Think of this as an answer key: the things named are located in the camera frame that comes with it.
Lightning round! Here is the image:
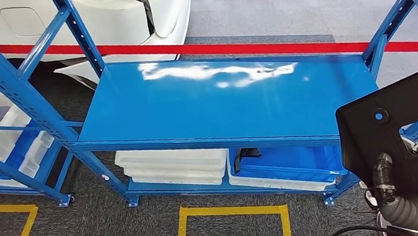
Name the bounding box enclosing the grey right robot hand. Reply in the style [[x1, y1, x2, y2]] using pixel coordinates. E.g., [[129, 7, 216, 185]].
[[369, 151, 399, 208]]

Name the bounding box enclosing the black licence plate holder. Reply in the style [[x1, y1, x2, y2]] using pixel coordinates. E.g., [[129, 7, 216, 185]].
[[331, 61, 418, 204]]

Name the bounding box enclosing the black part in bin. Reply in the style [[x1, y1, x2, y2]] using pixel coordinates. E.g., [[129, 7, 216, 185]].
[[233, 147, 263, 172]]

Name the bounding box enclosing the large blue metal shelf rack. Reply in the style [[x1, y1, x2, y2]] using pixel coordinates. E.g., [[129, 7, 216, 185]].
[[0, 0, 418, 236]]

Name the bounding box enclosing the large blue plastic bin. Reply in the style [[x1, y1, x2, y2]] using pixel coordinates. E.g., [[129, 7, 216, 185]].
[[231, 138, 349, 191]]

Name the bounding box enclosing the red barrier belt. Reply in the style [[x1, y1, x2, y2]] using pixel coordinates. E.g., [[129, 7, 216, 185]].
[[0, 7, 418, 92]]

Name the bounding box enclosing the white plastic tray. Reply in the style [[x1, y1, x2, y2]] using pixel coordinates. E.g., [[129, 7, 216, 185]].
[[131, 166, 227, 193], [122, 157, 229, 187], [113, 141, 230, 179]]

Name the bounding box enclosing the white car body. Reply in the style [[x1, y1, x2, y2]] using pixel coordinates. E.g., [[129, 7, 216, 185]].
[[0, 0, 199, 99]]

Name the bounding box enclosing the white storage bin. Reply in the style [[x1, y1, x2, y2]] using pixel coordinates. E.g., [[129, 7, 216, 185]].
[[15, 130, 59, 180], [0, 104, 36, 163]]

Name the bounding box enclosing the blue rack with bins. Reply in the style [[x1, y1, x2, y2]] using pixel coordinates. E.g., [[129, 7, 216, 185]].
[[0, 80, 77, 214]]

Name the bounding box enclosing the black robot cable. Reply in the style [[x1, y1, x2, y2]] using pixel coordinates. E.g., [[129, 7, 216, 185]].
[[324, 220, 418, 236]]

